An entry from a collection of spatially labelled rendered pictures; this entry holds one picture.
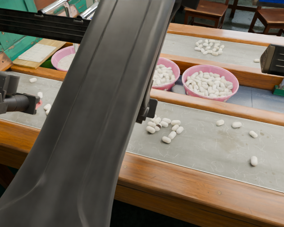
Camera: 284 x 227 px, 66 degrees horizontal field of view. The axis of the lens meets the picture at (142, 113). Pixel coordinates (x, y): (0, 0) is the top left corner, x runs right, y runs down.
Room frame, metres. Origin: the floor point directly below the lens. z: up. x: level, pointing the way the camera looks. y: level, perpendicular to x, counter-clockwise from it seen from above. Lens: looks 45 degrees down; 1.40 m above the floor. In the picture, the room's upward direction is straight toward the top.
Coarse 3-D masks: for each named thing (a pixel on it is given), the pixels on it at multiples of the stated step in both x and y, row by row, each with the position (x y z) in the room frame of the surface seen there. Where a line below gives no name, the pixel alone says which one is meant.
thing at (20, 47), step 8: (80, 0) 1.76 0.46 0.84; (80, 8) 1.74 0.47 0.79; (24, 40) 1.14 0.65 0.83; (32, 40) 1.19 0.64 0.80; (40, 40) 1.25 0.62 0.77; (8, 48) 1.03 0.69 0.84; (16, 48) 1.07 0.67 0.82; (24, 48) 1.12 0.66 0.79; (8, 56) 1.01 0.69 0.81; (16, 56) 1.05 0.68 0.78; (0, 184) 0.62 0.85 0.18; (0, 192) 0.59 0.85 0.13
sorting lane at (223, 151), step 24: (48, 96) 0.77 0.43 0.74; (24, 120) 0.61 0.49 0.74; (192, 120) 0.61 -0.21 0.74; (216, 120) 0.61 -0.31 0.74; (240, 120) 0.61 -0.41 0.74; (144, 144) 0.49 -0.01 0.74; (168, 144) 0.49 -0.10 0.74; (192, 144) 0.49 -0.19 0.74; (216, 144) 0.49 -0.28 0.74; (240, 144) 0.49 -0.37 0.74; (264, 144) 0.49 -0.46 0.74; (192, 168) 0.39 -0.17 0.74; (216, 168) 0.39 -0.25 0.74; (240, 168) 0.39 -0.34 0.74; (264, 168) 0.39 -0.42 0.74
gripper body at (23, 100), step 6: (18, 96) 0.56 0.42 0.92; (24, 96) 0.58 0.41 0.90; (30, 96) 0.58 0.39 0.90; (18, 102) 0.53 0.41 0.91; (24, 102) 0.55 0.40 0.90; (30, 102) 0.57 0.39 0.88; (36, 102) 0.57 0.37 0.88; (18, 108) 0.53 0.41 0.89; (24, 108) 0.54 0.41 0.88; (30, 108) 0.55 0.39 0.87
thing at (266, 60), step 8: (272, 48) 0.54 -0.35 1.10; (280, 48) 0.54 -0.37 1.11; (264, 56) 0.56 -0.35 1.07; (272, 56) 0.53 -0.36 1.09; (280, 56) 0.53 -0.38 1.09; (264, 64) 0.52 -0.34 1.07; (272, 64) 0.52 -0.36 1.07; (280, 64) 0.51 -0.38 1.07; (264, 72) 0.51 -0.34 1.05; (272, 72) 0.51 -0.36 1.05; (280, 72) 0.50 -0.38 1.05
